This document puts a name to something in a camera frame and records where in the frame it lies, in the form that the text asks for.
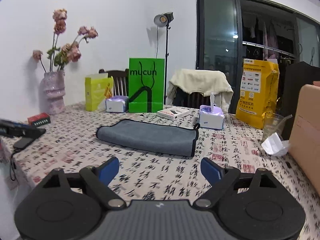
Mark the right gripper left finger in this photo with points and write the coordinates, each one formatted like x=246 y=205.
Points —
x=96 y=181

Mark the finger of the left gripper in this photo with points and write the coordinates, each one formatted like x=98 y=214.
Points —
x=14 y=129

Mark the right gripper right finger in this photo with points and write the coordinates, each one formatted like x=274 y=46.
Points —
x=221 y=180

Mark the purple grey microfibre towel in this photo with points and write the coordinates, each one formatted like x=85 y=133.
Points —
x=151 y=137

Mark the black smartphone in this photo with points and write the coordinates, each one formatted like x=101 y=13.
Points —
x=23 y=143

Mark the small red black box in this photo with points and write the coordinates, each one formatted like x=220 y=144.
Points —
x=39 y=120

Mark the calligraphy print tablecloth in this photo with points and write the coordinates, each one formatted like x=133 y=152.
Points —
x=70 y=143

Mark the pink ceramic vase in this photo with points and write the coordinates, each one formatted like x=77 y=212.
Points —
x=53 y=86

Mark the right purple tissue pack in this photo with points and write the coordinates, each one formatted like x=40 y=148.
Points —
x=211 y=117

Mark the purple tissue pack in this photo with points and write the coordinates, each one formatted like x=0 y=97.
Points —
x=211 y=117
x=117 y=104

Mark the crumpled white paper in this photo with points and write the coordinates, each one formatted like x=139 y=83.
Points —
x=275 y=146

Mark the clear drinking glass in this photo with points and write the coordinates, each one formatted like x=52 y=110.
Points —
x=274 y=123

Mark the left purple tissue pack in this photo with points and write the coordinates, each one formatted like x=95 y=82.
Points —
x=117 y=104

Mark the white flat product box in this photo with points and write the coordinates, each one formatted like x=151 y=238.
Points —
x=173 y=113

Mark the dark wooden chair right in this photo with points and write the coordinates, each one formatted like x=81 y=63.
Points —
x=193 y=100

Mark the dark wooden chair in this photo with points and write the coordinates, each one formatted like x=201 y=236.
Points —
x=121 y=81
x=193 y=100

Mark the pink cardboard box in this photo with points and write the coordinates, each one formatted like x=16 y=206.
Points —
x=305 y=134

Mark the yellow-green paper bag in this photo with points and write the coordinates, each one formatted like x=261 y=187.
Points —
x=98 y=88

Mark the cream garment on chair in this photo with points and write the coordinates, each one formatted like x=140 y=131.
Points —
x=205 y=82

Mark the dark wooden chair left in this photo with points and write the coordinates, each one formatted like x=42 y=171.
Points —
x=121 y=81

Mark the green mucun paper bag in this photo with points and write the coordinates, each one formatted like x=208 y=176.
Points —
x=146 y=85

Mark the yellow printed paper bag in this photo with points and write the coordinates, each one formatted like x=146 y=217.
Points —
x=258 y=92

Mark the black paper bag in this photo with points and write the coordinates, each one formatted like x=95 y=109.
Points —
x=297 y=75

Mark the black framed glass door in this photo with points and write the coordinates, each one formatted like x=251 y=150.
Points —
x=229 y=31

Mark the studio light on stand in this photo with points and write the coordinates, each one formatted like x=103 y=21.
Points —
x=163 y=21

